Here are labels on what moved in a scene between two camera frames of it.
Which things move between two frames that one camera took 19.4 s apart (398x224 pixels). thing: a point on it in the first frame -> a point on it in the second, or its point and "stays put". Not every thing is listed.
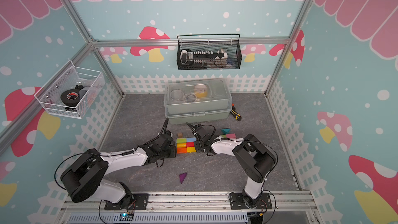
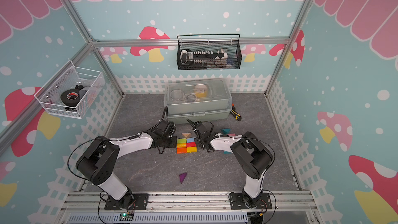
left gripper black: [173, 152] -> [174, 142]
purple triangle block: [182, 176] stays put
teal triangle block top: [226, 130] stays put
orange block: [182, 150] stays put
